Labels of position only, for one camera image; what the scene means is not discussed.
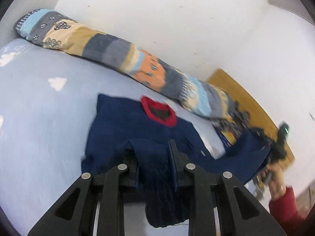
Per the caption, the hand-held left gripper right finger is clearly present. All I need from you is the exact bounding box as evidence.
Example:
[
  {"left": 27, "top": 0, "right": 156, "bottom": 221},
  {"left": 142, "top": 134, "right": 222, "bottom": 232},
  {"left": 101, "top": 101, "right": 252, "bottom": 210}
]
[{"left": 169, "top": 139, "right": 286, "bottom": 236}]

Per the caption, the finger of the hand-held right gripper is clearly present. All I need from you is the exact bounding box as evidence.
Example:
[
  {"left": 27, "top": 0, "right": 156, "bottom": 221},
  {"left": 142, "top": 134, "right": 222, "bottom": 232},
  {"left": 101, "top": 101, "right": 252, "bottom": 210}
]
[{"left": 251, "top": 127, "right": 272, "bottom": 148}]

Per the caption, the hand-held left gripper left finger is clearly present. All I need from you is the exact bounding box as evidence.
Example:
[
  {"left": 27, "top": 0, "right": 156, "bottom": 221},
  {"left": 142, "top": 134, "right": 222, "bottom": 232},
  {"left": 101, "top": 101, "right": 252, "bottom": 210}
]
[{"left": 28, "top": 152, "right": 141, "bottom": 236}]

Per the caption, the navy blue sweater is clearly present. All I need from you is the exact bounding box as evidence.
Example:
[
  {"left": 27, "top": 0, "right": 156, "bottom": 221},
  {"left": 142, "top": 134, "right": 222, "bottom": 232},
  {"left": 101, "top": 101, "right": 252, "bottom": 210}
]
[{"left": 81, "top": 93, "right": 271, "bottom": 229}]

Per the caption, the person's right forearm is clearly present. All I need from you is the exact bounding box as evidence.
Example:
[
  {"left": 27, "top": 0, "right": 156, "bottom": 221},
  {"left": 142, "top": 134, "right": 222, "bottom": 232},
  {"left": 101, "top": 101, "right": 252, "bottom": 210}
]
[{"left": 269, "top": 187, "right": 308, "bottom": 227}]

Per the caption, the person's right hand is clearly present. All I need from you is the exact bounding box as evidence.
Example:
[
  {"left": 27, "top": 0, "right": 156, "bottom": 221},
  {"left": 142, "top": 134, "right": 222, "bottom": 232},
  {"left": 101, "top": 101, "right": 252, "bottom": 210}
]
[{"left": 261, "top": 163, "right": 287, "bottom": 197}]

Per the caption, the yellow and blue patterned cloth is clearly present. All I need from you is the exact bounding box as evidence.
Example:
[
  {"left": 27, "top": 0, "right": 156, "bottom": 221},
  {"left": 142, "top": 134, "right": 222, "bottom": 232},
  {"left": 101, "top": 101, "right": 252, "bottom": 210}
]
[{"left": 213, "top": 111, "right": 251, "bottom": 146}]

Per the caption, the light blue cloud print blanket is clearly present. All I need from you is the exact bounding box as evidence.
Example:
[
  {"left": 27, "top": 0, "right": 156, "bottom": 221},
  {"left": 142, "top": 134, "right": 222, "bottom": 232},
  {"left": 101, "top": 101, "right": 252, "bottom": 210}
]
[{"left": 0, "top": 38, "right": 229, "bottom": 236}]

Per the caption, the patchwork leaf print quilt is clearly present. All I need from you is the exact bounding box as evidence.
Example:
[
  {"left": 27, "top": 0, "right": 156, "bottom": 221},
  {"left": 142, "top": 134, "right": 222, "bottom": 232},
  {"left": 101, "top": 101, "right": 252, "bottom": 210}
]
[{"left": 13, "top": 8, "right": 246, "bottom": 122}]

